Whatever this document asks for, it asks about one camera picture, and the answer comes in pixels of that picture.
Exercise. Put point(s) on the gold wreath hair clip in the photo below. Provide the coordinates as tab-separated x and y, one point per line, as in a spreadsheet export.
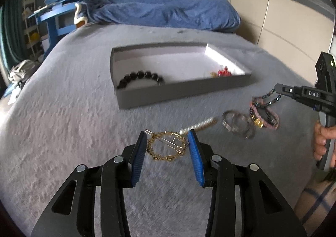
157	158

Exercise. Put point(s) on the grey bedspread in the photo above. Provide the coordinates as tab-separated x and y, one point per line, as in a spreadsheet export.
65	121

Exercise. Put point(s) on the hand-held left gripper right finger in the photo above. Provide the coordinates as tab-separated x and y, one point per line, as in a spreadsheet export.
196	163

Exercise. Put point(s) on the teal curtain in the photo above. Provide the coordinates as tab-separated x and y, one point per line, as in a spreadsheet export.
13	29

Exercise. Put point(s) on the red bead jewelry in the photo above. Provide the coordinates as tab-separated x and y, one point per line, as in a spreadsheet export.
223	72

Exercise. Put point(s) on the silver bangle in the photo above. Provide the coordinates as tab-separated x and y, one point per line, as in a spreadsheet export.
248	131
227	125

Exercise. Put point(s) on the pile of grey clothes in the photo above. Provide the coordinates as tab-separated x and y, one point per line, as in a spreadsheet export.
22	71

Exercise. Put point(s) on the beige wardrobe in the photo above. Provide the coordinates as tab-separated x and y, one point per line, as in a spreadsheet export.
288	16

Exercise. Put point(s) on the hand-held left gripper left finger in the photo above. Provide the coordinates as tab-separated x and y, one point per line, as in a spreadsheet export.
137	163

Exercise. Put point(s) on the yellow object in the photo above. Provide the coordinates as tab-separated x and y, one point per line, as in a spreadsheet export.
35	36

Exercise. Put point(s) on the person's right hand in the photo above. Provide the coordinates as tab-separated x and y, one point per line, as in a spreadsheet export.
320	142

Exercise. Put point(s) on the grey cardboard tray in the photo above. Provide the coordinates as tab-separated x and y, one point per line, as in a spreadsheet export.
183	79

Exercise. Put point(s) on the white shelf rack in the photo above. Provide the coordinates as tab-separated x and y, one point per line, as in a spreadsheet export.
31	26

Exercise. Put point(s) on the blue fleece blanket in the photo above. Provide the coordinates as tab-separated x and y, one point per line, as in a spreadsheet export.
162	9

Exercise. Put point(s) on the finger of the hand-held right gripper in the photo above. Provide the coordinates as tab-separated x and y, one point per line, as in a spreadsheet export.
287	91

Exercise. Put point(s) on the blue desk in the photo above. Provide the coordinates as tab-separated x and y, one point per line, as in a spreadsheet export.
52	24

